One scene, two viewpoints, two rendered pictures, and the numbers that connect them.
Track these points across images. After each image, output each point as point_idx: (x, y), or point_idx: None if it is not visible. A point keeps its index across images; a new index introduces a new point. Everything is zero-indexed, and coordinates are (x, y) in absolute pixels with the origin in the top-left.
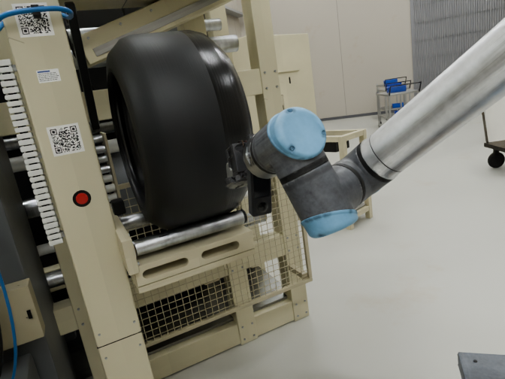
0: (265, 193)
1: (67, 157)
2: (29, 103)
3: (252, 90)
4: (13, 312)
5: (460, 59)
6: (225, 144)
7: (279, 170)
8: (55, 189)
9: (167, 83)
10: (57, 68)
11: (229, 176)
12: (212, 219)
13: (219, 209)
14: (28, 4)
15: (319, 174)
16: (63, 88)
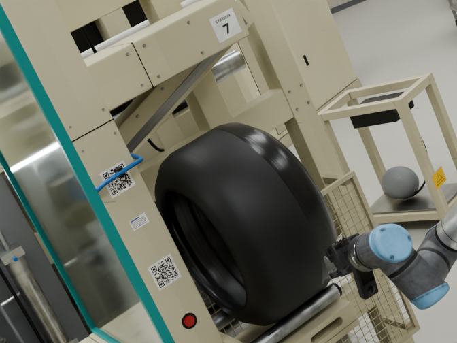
0: (370, 278)
1: (169, 288)
2: (130, 251)
3: (281, 118)
4: None
5: None
6: (313, 235)
7: (385, 270)
8: (166, 320)
9: (251, 201)
10: (143, 211)
11: (330, 267)
12: (309, 302)
13: (315, 291)
14: (111, 168)
15: (414, 267)
16: (152, 227)
